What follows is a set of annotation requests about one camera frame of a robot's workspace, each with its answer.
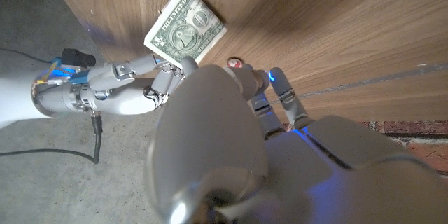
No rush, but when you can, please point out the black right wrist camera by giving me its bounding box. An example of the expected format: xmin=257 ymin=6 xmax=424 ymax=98
xmin=61 ymin=48 xmax=97 ymax=69

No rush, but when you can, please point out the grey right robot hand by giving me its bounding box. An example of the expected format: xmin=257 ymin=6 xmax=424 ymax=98
xmin=33 ymin=54 xmax=200 ymax=118

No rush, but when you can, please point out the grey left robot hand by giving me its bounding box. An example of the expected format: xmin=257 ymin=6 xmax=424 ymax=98
xmin=145 ymin=62 xmax=448 ymax=224

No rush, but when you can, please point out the one dollar bill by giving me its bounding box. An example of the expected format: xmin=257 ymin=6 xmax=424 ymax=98
xmin=143 ymin=0 xmax=228 ymax=69

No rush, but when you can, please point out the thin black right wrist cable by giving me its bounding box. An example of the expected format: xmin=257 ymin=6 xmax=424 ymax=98
xmin=0 ymin=46 xmax=54 ymax=64

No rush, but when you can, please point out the grey tape outline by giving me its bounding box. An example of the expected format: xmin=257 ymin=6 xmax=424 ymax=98
xmin=272 ymin=63 xmax=448 ymax=104

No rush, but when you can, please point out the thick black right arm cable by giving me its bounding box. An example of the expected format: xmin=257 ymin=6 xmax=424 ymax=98
xmin=0 ymin=111 xmax=104 ymax=165

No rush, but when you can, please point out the small red ball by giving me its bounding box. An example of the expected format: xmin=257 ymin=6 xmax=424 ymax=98
xmin=226 ymin=57 xmax=243 ymax=69

